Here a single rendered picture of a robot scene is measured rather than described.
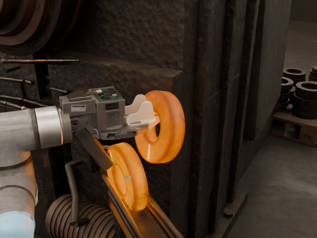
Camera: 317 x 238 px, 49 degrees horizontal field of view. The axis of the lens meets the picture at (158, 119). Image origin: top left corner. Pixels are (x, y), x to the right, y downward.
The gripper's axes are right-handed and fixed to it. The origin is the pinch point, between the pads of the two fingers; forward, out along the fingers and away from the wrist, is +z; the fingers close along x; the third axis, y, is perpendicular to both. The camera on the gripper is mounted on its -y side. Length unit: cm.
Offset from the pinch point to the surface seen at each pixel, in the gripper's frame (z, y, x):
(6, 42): -27, 7, 45
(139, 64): 5.7, 3.0, 26.4
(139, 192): -7.0, -11.7, -7.7
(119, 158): -9.0, -7.3, -1.0
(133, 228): -10.7, -13.8, -14.5
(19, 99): -26, -16, 58
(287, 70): 180, -56, 146
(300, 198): 101, -82, 39
